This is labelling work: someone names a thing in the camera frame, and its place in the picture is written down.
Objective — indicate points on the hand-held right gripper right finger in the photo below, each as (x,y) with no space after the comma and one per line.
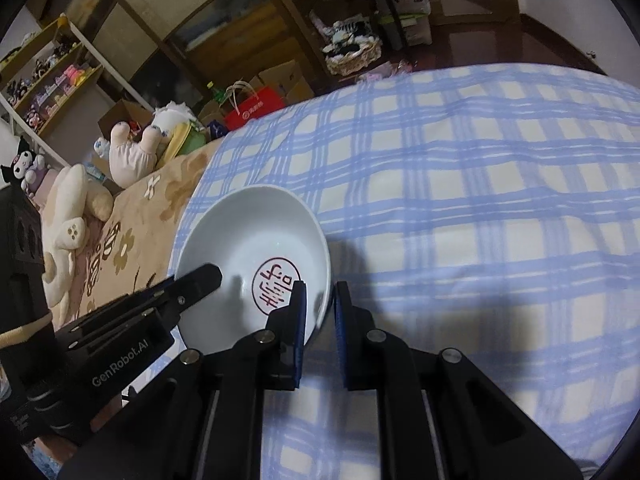
(341,335)

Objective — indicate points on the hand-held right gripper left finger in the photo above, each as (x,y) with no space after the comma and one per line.
(299,332)

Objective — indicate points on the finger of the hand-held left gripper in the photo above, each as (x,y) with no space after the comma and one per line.
(197,282)

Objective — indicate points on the small white bowl red stamp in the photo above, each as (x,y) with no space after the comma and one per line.
(250,250)

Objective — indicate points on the brown floral blanket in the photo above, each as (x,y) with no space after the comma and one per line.
(145,210)

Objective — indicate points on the pink white plush toy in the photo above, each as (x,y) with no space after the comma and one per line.
(130,157)

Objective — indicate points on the cream cat plush toy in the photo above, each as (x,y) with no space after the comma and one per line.
(67,210)

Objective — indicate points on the white fluffy plush toy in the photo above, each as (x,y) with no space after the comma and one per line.
(170,115)

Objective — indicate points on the red shopping bag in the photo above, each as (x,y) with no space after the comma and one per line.
(255,110)

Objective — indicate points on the blue plaid bed sheet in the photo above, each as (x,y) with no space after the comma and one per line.
(475,210)

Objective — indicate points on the open cardboard box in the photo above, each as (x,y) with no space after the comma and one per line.
(125,112)

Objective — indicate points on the green bottle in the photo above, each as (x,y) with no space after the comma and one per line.
(216,94)

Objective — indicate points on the black purple plush toy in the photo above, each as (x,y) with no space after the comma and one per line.
(22,167)

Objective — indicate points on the brown cardboard box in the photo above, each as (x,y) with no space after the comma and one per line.
(285,82)

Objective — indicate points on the rows of small figurines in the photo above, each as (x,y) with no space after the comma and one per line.
(50,80)

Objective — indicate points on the wooden wardrobe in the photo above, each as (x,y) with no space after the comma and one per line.
(200,20)

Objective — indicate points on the wooden shelf with figurines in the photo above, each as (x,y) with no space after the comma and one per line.
(75,40)

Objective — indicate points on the wicker basket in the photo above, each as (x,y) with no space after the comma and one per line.
(355,60)

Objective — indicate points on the black white striped cloth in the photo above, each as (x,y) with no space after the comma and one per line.
(345,35)

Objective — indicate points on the small dark folding table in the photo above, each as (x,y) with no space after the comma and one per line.
(395,15)

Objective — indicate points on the white storage boxes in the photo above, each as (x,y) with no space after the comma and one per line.
(415,15)

